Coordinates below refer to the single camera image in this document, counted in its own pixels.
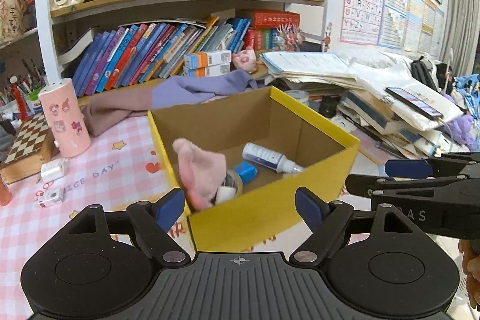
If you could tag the white blue spray bottle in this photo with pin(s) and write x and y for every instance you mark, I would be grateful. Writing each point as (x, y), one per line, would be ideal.
(270, 159)

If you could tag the white staples box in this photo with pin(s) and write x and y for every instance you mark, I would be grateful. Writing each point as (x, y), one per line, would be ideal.
(50, 197)

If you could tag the lower orange white carton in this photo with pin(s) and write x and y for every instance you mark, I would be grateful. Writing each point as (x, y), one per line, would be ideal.
(214, 70)

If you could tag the mauve and purple cloth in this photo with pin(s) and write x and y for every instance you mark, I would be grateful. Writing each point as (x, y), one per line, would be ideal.
(105, 110)

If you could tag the pink cylinder with stickers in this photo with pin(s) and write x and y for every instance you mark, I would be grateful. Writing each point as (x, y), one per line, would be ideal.
(61, 109)

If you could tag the upper orange white carton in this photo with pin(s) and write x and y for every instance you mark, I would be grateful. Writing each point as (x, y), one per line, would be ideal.
(206, 59)

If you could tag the small white usb charger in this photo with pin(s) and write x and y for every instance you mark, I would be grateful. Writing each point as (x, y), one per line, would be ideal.
(226, 194)

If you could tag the yellow cardboard box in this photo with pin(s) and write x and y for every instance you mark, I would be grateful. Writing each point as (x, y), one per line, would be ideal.
(270, 118)

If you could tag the purple plush toy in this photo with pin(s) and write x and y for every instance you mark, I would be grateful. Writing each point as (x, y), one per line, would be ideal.
(461, 132)

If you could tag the row of leaning books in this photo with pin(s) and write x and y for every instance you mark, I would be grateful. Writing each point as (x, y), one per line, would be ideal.
(134, 54)

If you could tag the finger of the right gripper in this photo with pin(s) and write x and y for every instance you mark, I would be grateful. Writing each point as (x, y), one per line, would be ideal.
(408, 168)

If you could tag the pink fluffy glove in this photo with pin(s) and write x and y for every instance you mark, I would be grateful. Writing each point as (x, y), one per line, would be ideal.
(201, 173)

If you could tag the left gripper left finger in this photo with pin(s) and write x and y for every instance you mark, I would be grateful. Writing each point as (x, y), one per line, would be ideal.
(151, 223)

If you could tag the wooden chess board box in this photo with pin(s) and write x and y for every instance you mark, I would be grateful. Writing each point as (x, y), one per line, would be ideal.
(33, 146)

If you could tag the red dictionary books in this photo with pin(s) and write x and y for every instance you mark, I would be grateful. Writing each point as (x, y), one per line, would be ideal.
(265, 25)

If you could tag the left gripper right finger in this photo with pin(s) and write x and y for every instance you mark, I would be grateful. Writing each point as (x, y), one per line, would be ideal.
(327, 222)

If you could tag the orange white carton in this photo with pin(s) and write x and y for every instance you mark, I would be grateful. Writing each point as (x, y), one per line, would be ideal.
(206, 59)
(214, 70)

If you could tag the red tassel ornament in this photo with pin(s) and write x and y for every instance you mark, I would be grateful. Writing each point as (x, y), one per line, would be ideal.
(19, 98)

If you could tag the pile of papers and books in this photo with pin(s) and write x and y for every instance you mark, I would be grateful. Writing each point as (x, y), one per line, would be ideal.
(364, 76)

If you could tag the pink pig plush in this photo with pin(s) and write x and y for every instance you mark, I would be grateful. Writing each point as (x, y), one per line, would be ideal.
(245, 60)

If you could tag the white power adapter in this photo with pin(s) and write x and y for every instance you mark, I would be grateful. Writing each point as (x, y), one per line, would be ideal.
(53, 170)

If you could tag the clear packing tape roll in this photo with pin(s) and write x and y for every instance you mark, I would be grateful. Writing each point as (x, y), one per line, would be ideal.
(299, 95)

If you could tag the orange spray bottle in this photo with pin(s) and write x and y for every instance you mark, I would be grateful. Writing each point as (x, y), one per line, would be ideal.
(5, 193)

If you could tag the pink checkered tablecloth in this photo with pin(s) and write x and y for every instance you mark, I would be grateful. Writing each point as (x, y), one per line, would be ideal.
(119, 168)

